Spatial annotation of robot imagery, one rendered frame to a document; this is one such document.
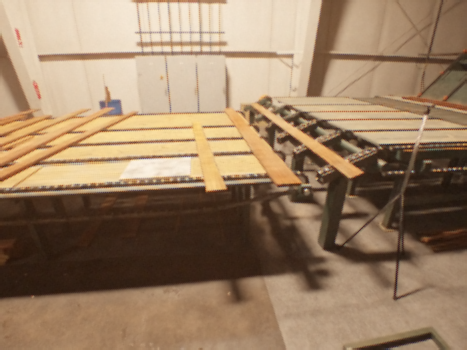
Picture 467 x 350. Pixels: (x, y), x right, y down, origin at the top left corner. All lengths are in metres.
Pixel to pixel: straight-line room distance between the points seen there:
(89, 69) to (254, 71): 4.89
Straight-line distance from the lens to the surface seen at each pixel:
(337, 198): 2.41
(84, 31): 8.55
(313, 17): 7.69
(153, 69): 7.41
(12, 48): 8.41
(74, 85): 8.72
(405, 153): 2.70
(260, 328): 2.03
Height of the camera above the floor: 1.72
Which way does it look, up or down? 24 degrees down
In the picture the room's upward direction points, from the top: straight up
